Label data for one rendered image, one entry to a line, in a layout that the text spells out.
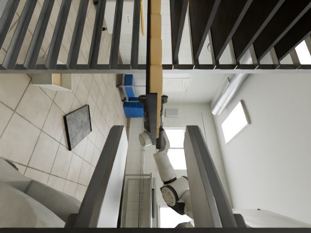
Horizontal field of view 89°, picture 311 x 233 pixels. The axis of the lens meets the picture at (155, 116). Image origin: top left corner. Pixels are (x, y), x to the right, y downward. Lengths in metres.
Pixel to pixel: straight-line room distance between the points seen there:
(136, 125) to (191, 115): 1.98
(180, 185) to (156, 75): 0.57
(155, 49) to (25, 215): 0.35
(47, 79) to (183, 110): 4.84
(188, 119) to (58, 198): 5.33
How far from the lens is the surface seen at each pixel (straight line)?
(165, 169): 0.74
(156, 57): 0.27
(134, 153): 5.08
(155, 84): 0.23
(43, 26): 1.04
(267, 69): 0.88
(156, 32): 0.31
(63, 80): 1.80
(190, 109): 5.87
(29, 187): 0.51
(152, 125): 0.33
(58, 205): 0.48
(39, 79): 1.56
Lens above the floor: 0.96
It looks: level
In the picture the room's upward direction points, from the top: 90 degrees clockwise
